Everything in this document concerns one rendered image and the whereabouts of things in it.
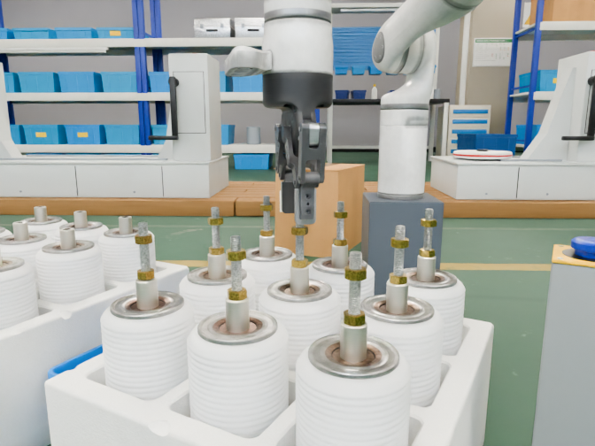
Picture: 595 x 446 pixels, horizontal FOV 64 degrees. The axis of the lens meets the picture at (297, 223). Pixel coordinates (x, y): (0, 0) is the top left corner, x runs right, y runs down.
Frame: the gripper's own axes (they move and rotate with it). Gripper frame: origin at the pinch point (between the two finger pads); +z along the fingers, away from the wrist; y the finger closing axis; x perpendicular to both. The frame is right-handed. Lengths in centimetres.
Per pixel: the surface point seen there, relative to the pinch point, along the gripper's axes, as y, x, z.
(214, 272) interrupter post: 7.0, 9.0, 9.1
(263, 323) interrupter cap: -8.9, 5.5, 9.7
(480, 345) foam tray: -4.6, -21.6, 17.1
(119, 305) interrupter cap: -0.6, 19.5, 9.8
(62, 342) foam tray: 17.4, 29.9, 21.1
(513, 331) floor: 32, -57, 35
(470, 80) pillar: 522, -359, -68
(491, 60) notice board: 514, -383, -93
